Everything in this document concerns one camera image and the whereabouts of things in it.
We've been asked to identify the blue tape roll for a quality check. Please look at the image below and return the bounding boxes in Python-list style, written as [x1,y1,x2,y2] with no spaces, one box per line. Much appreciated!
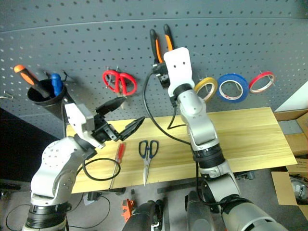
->
[216,73,249,104]

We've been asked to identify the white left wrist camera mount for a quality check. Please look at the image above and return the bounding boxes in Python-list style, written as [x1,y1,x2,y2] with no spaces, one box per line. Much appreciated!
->
[64,103,106,149]

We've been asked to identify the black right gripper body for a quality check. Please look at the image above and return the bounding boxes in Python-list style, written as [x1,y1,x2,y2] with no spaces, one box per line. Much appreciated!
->
[152,62,170,89]

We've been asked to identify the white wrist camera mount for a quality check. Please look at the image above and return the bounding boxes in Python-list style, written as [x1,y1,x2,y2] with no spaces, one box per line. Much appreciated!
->
[64,103,106,149]
[163,47,194,90]

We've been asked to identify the blue handled screwdriver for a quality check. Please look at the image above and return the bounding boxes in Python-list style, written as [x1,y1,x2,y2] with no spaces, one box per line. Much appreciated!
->
[50,73,64,97]

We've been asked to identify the flat cardboard sheet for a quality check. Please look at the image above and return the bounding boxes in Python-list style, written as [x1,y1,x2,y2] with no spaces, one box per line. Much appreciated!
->
[271,170,300,206]

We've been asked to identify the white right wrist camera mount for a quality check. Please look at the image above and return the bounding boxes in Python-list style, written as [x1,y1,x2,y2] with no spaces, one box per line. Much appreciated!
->
[163,47,194,90]

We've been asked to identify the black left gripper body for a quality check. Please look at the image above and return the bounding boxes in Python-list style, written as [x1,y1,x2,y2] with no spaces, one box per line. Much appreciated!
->
[90,112,121,143]

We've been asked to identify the dark rounded shape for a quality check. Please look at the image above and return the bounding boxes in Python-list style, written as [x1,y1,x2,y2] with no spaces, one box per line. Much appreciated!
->
[122,199,167,231]
[184,190,218,231]

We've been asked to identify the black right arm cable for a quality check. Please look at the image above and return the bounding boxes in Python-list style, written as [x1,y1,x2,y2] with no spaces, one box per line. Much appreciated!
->
[141,69,193,146]

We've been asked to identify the orange black screwdriver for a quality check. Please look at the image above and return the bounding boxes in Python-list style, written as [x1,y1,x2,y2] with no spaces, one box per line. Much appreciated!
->
[13,64,51,99]

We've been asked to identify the grey pegboard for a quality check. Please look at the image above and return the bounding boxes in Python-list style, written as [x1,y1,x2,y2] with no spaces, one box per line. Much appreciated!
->
[0,0,308,140]

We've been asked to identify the red tape roll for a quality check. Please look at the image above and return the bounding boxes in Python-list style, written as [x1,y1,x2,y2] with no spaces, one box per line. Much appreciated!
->
[248,71,277,94]

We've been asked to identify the black floor cable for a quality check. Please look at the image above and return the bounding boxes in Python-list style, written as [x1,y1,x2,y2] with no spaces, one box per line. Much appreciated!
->
[4,194,112,231]

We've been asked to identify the red handled screwdriver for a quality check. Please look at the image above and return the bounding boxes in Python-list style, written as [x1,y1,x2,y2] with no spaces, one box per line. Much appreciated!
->
[110,142,127,190]

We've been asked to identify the dark blue handled scissors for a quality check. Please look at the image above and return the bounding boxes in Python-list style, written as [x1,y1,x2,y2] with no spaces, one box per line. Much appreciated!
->
[138,140,160,186]

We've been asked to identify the black cone tool holder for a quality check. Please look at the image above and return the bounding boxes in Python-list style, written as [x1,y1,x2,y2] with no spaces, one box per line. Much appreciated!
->
[26,79,74,121]

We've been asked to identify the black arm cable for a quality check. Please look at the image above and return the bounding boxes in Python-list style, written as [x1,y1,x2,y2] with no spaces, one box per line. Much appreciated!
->
[62,97,121,182]
[141,69,193,146]

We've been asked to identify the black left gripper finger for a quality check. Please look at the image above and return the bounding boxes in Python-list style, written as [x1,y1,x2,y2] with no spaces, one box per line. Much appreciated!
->
[117,116,146,142]
[95,96,127,116]

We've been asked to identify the yellow tape roll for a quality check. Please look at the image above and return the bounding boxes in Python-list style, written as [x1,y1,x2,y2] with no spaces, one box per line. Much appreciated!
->
[193,77,218,102]

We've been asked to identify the orange black handled pliers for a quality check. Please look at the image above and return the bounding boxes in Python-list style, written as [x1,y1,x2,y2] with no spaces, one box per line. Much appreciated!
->
[149,24,175,65]

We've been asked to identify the orange black device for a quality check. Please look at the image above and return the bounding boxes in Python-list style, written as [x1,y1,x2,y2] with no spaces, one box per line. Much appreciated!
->
[121,198,135,223]

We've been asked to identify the red handled scissors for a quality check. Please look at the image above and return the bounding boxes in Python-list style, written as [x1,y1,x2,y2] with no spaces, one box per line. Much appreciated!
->
[102,69,138,97]

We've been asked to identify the white panel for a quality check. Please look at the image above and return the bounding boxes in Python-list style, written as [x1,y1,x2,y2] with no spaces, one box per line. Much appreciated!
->
[273,80,308,113]

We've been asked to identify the brown cardboard box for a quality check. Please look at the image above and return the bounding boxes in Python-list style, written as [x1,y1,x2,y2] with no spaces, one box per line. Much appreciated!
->
[273,112,308,157]

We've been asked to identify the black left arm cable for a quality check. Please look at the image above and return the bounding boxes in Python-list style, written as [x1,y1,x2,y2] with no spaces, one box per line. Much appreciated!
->
[62,97,121,182]

